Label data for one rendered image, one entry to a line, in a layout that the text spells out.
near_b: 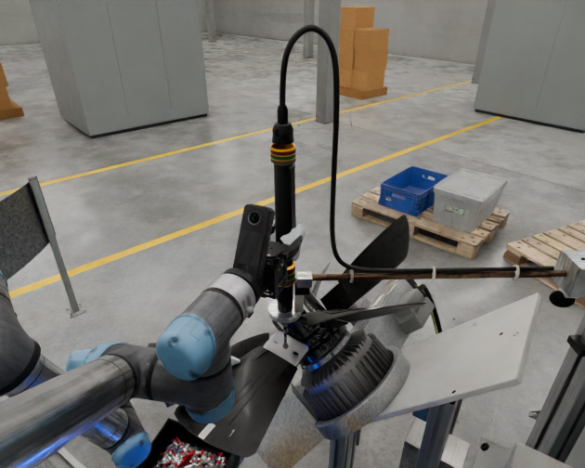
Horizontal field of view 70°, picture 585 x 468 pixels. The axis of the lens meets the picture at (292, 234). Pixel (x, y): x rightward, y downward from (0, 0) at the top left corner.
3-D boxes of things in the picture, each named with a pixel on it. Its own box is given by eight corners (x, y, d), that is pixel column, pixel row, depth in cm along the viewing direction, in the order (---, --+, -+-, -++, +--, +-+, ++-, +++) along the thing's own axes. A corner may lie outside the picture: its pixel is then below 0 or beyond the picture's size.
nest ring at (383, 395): (354, 373, 120) (344, 362, 120) (424, 344, 102) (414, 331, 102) (303, 447, 101) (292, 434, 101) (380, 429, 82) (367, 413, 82)
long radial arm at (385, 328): (390, 368, 105) (359, 331, 106) (370, 375, 110) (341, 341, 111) (427, 305, 126) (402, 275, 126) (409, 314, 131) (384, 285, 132)
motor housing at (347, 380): (355, 376, 117) (325, 339, 118) (416, 352, 102) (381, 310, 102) (312, 439, 101) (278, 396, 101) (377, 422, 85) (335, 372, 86)
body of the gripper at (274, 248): (253, 270, 79) (218, 309, 69) (251, 231, 75) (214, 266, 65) (291, 280, 76) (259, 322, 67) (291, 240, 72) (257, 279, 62)
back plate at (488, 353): (353, 353, 142) (351, 350, 142) (550, 264, 94) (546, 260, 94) (256, 487, 104) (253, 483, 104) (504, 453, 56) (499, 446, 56)
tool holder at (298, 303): (309, 301, 93) (310, 264, 88) (311, 323, 87) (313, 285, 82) (268, 302, 93) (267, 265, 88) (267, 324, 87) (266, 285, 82)
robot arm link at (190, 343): (156, 376, 57) (145, 329, 53) (202, 324, 66) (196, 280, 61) (205, 396, 54) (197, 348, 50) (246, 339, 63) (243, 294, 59)
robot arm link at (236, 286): (197, 281, 62) (246, 295, 59) (214, 265, 65) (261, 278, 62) (202, 320, 65) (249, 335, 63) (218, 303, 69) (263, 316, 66)
